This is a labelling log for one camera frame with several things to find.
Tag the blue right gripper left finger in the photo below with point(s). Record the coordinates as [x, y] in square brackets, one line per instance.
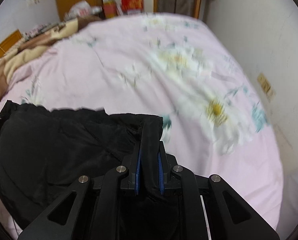
[130, 179]

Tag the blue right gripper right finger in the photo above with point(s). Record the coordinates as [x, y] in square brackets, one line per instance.
[165, 164]

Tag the black padded jacket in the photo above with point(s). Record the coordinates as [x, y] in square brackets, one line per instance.
[61, 171]

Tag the pink floral bed sheet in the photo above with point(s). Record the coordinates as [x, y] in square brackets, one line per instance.
[227, 181]

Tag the stacked small boxes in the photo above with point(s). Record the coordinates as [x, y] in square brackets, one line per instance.
[109, 8]

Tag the brown beige plush blanket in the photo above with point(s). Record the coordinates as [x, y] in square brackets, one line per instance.
[36, 46]

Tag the red gift box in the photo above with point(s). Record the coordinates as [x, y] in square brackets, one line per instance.
[132, 5]

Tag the white plastic bag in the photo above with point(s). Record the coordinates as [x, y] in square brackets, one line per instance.
[82, 9]

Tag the orange wooden headboard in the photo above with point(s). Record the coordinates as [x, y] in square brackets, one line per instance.
[10, 41]

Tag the wall power socket strip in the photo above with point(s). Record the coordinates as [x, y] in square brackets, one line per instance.
[266, 87]

